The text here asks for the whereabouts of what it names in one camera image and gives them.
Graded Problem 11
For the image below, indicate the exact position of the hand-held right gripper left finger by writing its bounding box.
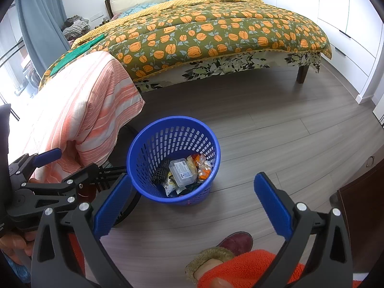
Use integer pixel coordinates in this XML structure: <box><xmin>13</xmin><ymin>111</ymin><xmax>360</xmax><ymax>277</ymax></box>
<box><xmin>30</xmin><ymin>172</ymin><xmax>134</xmax><ymax>288</ymax></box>

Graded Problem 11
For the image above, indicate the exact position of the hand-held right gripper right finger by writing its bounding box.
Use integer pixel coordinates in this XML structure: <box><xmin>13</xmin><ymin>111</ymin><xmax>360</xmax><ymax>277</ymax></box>
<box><xmin>253</xmin><ymin>172</ymin><xmax>354</xmax><ymax>288</ymax></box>

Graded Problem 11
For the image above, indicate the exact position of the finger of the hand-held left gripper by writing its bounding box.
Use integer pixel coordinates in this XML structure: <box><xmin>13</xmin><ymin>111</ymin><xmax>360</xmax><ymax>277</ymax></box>
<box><xmin>9</xmin><ymin>148</ymin><xmax>62</xmax><ymax>184</ymax></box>
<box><xmin>17</xmin><ymin>163</ymin><xmax>127</xmax><ymax>210</ymax></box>

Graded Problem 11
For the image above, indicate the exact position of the black mesh ball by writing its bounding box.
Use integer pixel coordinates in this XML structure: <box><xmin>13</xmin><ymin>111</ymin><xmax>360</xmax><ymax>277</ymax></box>
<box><xmin>151</xmin><ymin>159</ymin><xmax>173</xmax><ymax>185</ymax></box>

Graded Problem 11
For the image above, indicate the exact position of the yellow snack packet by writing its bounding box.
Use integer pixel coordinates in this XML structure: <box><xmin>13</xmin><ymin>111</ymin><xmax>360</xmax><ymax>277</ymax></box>
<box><xmin>163</xmin><ymin>172</ymin><xmax>181</xmax><ymax>198</ymax></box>

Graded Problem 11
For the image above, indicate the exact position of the blue plastic basket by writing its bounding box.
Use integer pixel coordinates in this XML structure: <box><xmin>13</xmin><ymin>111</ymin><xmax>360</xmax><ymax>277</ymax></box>
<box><xmin>126</xmin><ymin>115</ymin><xmax>221</xmax><ymax>206</ymax></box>

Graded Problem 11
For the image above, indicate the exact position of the clear plastic box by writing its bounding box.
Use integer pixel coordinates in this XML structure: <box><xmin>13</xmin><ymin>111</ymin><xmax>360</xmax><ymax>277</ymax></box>
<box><xmin>168</xmin><ymin>157</ymin><xmax>198</xmax><ymax>188</ymax></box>

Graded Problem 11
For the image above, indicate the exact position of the green wrapper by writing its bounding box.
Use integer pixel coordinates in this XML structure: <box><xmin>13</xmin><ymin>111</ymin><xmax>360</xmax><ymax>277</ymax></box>
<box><xmin>180</xmin><ymin>183</ymin><xmax>205</xmax><ymax>198</ymax></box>

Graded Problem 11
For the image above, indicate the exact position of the person's left forearm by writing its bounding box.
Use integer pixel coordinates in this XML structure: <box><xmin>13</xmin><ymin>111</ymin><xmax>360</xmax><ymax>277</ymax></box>
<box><xmin>4</xmin><ymin>253</ymin><xmax>32</xmax><ymax>285</ymax></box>

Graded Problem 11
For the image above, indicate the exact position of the person's left hand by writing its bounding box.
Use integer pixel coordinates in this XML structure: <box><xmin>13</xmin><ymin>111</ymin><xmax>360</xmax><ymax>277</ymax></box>
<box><xmin>0</xmin><ymin>229</ymin><xmax>36</xmax><ymax>258</ymax></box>

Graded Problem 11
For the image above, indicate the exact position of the person's right hand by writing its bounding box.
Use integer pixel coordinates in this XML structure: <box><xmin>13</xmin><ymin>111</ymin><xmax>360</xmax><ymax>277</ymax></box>
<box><xmin>208</xmin><ymin>277</ymin><xmax>237</xmax><ymax>288</ymax></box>

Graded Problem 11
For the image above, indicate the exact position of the dark red shoe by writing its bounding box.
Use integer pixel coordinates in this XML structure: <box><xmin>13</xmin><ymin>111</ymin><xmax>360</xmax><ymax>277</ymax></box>
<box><xmin>185</xmin><ymin>232</ymin><xmax>254</xmax><ymax>282</ymax></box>

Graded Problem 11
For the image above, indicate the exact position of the round table, striped cloth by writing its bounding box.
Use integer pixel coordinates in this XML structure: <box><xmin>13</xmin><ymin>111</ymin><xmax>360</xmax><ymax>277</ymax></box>
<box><xmin>6</xmin><ymin>51</ymin><xmax>146</xmax><ymax>183</ymax></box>

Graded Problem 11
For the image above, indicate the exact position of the glass sliding door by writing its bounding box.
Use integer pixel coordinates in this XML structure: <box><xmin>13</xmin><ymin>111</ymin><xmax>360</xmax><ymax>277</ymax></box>
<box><xmin>0</xmin><ymin>21</ymin><xmax>34</xmax><ymax>120</ymax></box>

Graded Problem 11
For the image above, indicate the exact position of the grey washing machine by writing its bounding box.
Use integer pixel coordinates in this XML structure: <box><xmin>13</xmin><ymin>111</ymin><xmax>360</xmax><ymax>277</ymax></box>
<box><xmin>22</xmin><ymin>63</ymin><xmax>41</xmax><ymax>88</ymax></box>

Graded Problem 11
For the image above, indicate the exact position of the dark brown cabinet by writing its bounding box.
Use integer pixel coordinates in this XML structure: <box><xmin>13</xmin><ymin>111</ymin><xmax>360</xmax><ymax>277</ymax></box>
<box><xmin>329</xmin><ymin>156</ymin><xmax>384</xmax><ymax>255</ymax></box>

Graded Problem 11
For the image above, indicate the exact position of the green folded cloth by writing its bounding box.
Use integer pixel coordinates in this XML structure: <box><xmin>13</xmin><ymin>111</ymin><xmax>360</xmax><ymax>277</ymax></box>
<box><xmin>49</xmin><ymin>34</ymin><xmax>105</xmax><ymax>75</ymax></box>

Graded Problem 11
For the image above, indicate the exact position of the pile of clothes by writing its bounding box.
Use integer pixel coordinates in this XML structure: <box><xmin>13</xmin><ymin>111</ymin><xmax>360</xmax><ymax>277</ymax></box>
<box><xmin>61</xmin><ymin>15</ymin><xmax>90</xmax><ymax>41</ymax></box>

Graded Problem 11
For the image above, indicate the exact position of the blue grey curtain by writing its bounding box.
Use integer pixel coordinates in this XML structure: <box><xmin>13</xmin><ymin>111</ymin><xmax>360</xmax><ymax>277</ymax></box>
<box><xmin>15</xmin><ymin>0</ymin><xmax>72</xmax><ymax>75</ymax></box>

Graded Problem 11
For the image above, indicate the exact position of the leaf print bed sheet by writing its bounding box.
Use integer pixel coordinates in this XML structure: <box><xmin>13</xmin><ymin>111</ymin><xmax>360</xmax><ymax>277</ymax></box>
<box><xmin>132</xmin><ymin>49</ymin><xmax>323</xmax><ymax>93</ymax></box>

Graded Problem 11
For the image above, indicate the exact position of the green orange floral quilt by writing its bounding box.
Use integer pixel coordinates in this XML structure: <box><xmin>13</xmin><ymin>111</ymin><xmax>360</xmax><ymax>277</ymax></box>
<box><xmin>39</xmin><ymin>0</ymin><xmax>333</xmax><ymax>89</ymax></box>

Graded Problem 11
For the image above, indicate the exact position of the yellow blanket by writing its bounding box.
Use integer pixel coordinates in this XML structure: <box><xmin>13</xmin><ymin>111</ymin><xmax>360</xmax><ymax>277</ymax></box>
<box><xmin>70</xmin><ymin>0</ymin><xmax>264</xmax><ymax>48</ymax></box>

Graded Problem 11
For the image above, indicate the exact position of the white wardrobe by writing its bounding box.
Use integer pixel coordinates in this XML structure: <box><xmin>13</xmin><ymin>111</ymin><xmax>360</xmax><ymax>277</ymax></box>
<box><xmin>249</xmin><ymin>0</ymin><xmax>384</xmax><ymax>126</ymax></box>

